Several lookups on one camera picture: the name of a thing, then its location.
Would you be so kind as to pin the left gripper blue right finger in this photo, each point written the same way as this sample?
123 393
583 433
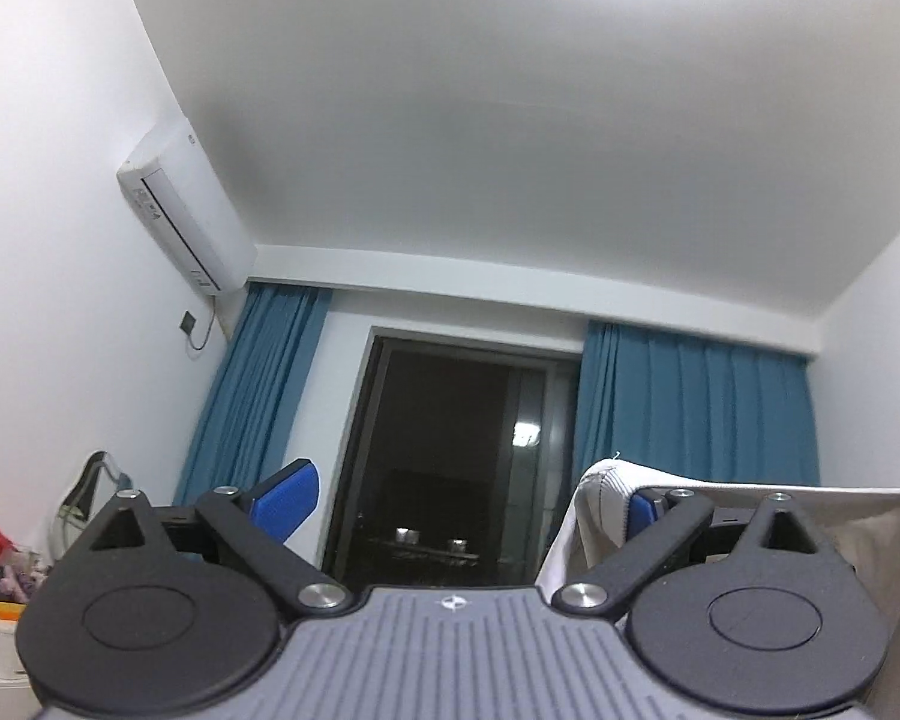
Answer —
646 507

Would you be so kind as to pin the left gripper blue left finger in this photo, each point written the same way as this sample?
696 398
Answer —
280 504

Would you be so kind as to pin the white t-shirt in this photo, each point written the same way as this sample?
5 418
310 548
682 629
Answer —
742 601

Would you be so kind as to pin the blue curtain left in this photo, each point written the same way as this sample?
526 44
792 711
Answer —
241 436

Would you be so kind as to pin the blue curtain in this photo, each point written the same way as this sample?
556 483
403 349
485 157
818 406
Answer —
694 407
241 436

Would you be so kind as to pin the blue curtain right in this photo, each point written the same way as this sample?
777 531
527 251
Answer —
694 407

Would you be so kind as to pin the dark window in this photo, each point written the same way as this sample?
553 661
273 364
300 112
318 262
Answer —
457 466

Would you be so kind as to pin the cluttered items on shelf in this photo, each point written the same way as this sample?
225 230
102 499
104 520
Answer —
22 572

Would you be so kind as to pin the grey bag on wall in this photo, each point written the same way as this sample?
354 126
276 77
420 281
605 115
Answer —
99 480

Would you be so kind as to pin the wall socket with cable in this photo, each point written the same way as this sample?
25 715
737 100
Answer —
197 335

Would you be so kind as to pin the white wall air conditioner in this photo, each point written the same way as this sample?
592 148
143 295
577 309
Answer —
172 185

